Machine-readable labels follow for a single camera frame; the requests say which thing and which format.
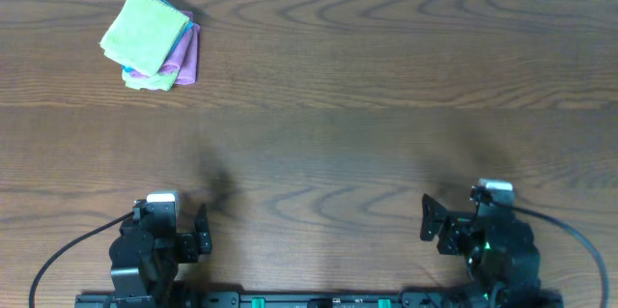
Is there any light green microfiber cloth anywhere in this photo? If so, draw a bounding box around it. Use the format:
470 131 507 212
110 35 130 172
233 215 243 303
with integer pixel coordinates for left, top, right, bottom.
99 0 191 76

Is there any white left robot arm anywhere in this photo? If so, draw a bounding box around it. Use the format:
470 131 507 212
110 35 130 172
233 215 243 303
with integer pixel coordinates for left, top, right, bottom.
109 200 212 307

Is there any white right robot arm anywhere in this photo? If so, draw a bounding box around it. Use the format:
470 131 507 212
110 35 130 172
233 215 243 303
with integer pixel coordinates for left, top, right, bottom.
420 194 540 307

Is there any green folded cloth in stack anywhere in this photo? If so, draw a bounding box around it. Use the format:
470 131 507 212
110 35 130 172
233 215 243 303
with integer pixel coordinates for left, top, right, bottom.
122 71 178 91

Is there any pink folded cloth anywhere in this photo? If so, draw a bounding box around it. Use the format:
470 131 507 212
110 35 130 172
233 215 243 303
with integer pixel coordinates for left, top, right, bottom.
127 12 201 88

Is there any blue folded cloth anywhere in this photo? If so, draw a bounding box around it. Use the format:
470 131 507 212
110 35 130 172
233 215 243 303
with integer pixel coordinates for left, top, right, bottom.
122 0 190 76

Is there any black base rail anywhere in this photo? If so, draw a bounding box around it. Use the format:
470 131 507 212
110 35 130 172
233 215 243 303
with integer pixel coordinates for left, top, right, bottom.
74 290 565 308

